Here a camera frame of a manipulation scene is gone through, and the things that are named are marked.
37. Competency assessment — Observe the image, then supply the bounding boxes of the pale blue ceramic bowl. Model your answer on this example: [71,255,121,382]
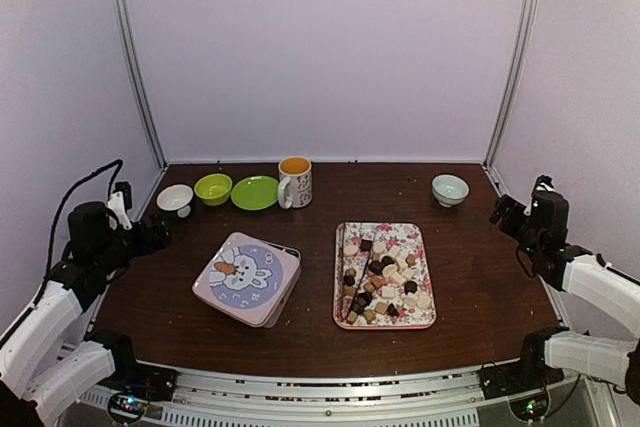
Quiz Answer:
[431,174,470,208]

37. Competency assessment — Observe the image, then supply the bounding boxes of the white mug with orange inside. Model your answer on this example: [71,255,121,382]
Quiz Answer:
[278,157,313,209]

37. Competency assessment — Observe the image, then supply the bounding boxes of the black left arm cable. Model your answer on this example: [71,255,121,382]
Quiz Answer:
[43,158,125,283]

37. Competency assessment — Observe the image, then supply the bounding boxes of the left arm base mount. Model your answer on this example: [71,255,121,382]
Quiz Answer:
[86,331,178,426]

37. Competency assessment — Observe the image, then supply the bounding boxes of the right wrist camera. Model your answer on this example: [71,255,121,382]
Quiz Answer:
[532,175,555,199]

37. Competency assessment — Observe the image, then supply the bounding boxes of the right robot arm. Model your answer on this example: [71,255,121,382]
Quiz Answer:
[490,178,639,403]

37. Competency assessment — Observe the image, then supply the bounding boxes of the white oval chocolate upper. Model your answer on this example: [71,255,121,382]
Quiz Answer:
[373,242,386,254]

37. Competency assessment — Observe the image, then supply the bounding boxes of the metal tongs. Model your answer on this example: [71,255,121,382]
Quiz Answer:
[332,222,380,329]

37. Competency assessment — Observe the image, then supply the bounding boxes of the pink bunny tin lid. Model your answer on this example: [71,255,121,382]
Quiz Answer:
[192,232,301,328]

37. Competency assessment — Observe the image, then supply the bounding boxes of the green bowl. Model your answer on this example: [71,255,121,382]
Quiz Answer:
[194,173,233,207]

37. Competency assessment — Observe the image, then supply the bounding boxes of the left aluminium frame post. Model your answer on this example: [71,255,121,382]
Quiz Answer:
[113,0,167,170]

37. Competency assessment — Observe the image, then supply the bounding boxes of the tan Sweet chocolate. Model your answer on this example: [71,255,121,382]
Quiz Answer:
[375,302,389,315]

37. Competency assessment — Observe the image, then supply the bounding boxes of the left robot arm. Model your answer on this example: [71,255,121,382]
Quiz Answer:
[1,201,176,426]

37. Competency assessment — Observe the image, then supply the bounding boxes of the aluminium frame post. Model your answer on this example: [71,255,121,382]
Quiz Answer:
[113,0,167,170]
[483,0,539,171]

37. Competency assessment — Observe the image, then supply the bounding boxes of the right aluminium frame post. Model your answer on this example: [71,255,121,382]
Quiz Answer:
[483,0,539,171]

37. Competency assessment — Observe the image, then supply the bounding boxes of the front aluminium rail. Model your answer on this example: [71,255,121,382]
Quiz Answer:
[49,366,621,427]

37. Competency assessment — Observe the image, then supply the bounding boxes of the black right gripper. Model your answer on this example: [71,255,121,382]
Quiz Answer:
[488,194,543,259]

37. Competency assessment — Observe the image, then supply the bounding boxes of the floral pink tray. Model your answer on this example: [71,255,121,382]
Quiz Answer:
[343,222,437,331]

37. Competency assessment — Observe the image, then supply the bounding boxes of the dark square chocolate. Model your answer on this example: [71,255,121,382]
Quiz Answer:
[359,240,373,252]

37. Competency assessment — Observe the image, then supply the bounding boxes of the dark heart chocolate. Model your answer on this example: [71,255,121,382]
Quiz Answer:
[404,281,418,295]

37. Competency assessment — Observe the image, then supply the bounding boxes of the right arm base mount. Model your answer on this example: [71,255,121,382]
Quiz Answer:
[477,327,567,423]

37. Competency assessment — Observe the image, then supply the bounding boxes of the green plate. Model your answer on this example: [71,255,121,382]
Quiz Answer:
[231,175,279,211]

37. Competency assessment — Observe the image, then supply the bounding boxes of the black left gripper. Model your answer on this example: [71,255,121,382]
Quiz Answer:
[93,212,176,274]

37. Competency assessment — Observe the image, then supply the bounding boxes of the white black bowl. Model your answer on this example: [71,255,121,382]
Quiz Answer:
[156,184,195,219]

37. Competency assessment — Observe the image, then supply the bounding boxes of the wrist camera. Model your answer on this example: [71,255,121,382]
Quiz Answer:
[532,175,555,199]
[114,181,132,211]

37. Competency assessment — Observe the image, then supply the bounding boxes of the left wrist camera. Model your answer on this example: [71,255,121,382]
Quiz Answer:
[114,181,132,211]

